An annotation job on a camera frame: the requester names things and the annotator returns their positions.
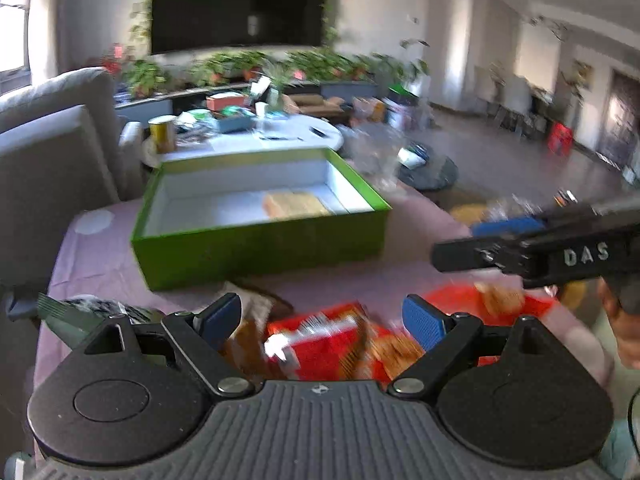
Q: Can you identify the brown grey snack packet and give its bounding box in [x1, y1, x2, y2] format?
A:
[218, 282, 294, 337]

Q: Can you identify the person right hand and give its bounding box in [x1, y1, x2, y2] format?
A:
[598, 278, 640, 370]

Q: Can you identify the green cardboard box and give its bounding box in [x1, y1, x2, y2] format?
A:
[130, 148, 392, 292]

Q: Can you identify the large red snack bag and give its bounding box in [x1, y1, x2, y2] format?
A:
[423, 283, 559, 326]

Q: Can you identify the round white coffee table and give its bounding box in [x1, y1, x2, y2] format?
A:
[141, 115, 344, 169]

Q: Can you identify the red flower decoration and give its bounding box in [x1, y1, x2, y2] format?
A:
[100, 44, 130, 77]

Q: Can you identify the blue plastic basket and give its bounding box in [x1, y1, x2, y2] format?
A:
[210, 110, 255, 134]

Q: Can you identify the black wall television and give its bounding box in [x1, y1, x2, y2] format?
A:
[151, 0, 323, 54]

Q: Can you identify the yellow tin can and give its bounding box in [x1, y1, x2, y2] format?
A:
[149, 115, 177, 154]

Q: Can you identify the sliced bread loaf bag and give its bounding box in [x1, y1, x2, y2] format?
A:
[262, 191, 331, 220]

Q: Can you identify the grey sofa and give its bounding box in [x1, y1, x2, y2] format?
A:
[1, 67, 143, 290]

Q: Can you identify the black round side table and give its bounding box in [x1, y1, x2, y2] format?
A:
[397, 143, 459, 192]

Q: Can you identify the pink dotted tablecloth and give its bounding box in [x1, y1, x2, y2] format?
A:
[31, 194, 616, 461]

